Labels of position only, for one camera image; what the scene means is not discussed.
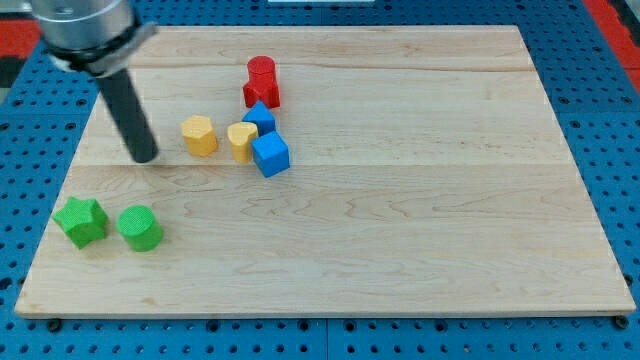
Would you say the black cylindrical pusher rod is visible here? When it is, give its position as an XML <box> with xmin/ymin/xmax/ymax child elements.
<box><xmin>96</xmin><ymin>68</ymin><xmax>159</xmax><ymax>163</ymax></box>

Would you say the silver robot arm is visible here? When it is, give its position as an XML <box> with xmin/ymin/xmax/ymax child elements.
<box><xmin>30</xmin><ymin>0</ymin><xmax>158</xmax><ymax>163</ymax></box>

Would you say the yellow pentagon block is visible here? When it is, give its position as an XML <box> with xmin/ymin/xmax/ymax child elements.
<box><xmin>181</xmin><ymin>115</ymin><xmax>218</xmax><ymax>157</ymax></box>

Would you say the yellow heart block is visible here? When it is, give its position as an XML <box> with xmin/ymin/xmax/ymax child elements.
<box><xmin>227</xmin><ymin>122</ymin><xmax>258</xmax><ymax>163</ymax></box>

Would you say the green star block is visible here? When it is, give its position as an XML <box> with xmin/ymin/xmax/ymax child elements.
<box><xmin>52</xmin><ymin>197</ymin><xmax>108</xmax><ymax>249</ymax></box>

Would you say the green cylinder block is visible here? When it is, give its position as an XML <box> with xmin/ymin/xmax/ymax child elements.
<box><xmin>116</xmin><ymin>205</ymin><xmax>163</xmax><ymax>252</ymax></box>

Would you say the blue triangular block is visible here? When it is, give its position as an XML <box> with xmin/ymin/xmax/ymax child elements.
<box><xmin>242</xmin><ymin>101</ymin><xmax>276</xmax><ymax>136</ymax></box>

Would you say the red star block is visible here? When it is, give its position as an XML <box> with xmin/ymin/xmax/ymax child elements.
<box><xmin>242</xmin><ymin>78</ymin><xmax>280</xmax><ymax>109</ymax></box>

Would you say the red cylinder block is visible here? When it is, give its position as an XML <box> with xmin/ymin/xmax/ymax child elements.
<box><xmin>247</xmin><ymin>55</ymin><xmax>276</xmax><ymax>82</ymax></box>

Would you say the blue cube block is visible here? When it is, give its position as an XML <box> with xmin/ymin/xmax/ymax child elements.
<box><xmin>251</xmin><ymin>131</ymin><xmax>290</xmax><ymax>178</ymax></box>

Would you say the wooden board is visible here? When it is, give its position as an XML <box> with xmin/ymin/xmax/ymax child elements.
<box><xmin>15</xmin><ymin>25</ymin><xmax>636</xmax><ymax>319</ymax></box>

